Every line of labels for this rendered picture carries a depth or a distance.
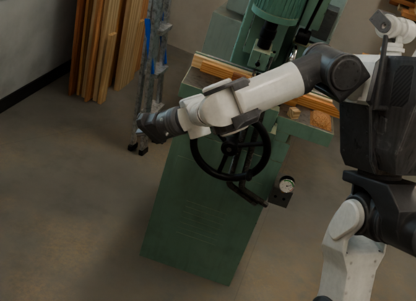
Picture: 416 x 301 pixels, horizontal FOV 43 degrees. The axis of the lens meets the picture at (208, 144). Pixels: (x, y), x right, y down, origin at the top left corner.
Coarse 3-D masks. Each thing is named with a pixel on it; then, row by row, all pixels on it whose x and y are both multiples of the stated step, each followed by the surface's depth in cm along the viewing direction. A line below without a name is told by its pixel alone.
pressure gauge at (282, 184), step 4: (284, 176) 203; (288, 176) 202; (280, 180) 202; (284, 180) 201; (288, 180) 201; (292, 180) 201; (280, 184) 202; (284, 184) 202; (288, 184) 201; (292, 184) 201; (280, 188) 203; (284, 188) 203; (288, 188) 202; (292, 188) 202; (284, 192) 203; (288, 192) 203
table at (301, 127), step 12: (192, 72) 206; (204, 72) 209; (192, 84) 197; (204, 84) 200; (180, 96) 199; (288, 108) 203; (300, 108) 206; (276, 120) 196; (288, 120) 195; (300, 120) 197; (252, 132) 190; (288, 132) 198; (300, 132) 197; (312, 132) 196; (324, 132) 195; (324, 144) 198
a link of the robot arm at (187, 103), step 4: (192, 96) 147; (196, 96) 147; (200, 96) 147; (180, 100) 153; (184, 100) 148; (188, 100) 147; (192, 100) 146; (196, 100) 146; (200, 100) 146; (180, 104) 153; (184, 104) 147; (188, 104) 146; (192, 104) 145; (184, 108) 148; (188, 108) 145; (188, 112) 145; (188, 116) 147
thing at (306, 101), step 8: (208, 64) 207; (208, 72) 209; (216, 72) 208; (224, 72) 208; (232, 72) 207; (304, 96) 207; (304, 104) 208; (312, 104) 207; (320, 104) 207; (328, 104) 207; (328, 112) 208; (336, 112) 207
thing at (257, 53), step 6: (258, 48) 199; (270, 48) 203; (252, 54) 198; (258, 54) 197; (264, 54) 197; (270, 54) 198; (252, 60) 199; (264, 60) 198; (252, 66) 200; (264, 66) 199
